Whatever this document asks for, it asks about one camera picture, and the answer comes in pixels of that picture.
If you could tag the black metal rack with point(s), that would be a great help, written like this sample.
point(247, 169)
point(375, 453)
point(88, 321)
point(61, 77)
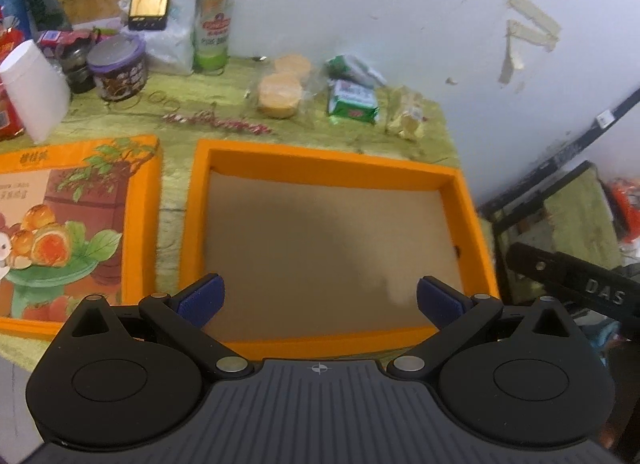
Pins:
point(560, 154)

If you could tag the dark green bag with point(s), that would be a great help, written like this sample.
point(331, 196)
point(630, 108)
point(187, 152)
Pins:
point(47, 9)

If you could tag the red snack bag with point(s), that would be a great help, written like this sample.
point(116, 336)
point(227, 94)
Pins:
point(7, 109)

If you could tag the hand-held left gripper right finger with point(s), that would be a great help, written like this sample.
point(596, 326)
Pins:
point(440, 301)

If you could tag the orange gift box base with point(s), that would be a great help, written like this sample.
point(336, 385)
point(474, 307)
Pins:
point(325, 244)

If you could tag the small pink red packet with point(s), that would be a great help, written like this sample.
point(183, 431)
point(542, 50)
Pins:
point(50, 39)

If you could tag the green white biscuit packet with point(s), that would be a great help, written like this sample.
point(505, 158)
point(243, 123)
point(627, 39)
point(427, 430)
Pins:
point(352, 104)
point(350, 66)

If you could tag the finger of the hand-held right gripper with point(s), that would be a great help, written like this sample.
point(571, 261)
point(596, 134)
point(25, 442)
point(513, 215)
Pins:
point(535, 264)

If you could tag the dark tub with purple lid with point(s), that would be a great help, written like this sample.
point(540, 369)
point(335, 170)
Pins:
point(119, 69)

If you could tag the green beer can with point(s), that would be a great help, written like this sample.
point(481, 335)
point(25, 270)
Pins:
point(214, 29)

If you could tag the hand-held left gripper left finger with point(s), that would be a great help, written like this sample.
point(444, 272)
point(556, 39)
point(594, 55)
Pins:
point(200, 300)

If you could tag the small rubber band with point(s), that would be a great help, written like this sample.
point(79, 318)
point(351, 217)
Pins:
point(165, 105)
point(150, 98)

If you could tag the orange illustrated box lid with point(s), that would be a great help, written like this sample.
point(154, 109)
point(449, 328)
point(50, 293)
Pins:
point(75, 224)

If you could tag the orange red plastic bag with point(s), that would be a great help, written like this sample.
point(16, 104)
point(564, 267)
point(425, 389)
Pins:
point(625, 204)

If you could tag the white paper cup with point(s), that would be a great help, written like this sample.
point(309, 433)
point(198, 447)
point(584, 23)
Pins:
point(35, 89)

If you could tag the round cake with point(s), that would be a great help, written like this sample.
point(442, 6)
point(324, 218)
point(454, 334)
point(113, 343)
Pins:
point(292, 64)
point(279, 94)

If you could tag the small dark jar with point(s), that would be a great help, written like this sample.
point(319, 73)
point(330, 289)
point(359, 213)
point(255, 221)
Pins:
point(75, 69)

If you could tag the large rubber band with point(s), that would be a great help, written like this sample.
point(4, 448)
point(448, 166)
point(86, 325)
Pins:
point(131, 107)

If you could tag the beige wall tape strip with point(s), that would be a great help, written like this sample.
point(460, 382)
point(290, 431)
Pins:
point(535, 11)
point(532, 36)
point(510, 64)

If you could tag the clear plastic bag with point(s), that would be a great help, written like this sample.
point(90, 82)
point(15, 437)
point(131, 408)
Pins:
point(172, 49)

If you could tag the clear wafer biscuit packet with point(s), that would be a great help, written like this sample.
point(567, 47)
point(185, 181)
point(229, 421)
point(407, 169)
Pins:
point(406, 114)

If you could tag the green covered side table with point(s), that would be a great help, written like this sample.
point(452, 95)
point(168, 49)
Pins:
point(575, 214)

